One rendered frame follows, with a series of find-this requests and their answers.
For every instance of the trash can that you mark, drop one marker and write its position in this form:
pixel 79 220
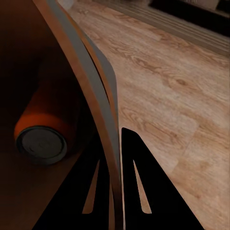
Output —
pixel 40 41

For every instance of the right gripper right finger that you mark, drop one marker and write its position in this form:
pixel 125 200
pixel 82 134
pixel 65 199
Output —
pixel 169 210

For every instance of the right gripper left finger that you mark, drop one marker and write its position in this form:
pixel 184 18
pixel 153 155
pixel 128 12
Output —
pixel 64 212

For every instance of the wood fireplace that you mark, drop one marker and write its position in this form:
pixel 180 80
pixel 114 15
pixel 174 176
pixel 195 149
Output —
pixel 203 22

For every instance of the can of soda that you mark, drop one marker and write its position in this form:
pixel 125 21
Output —
pixel 46 131

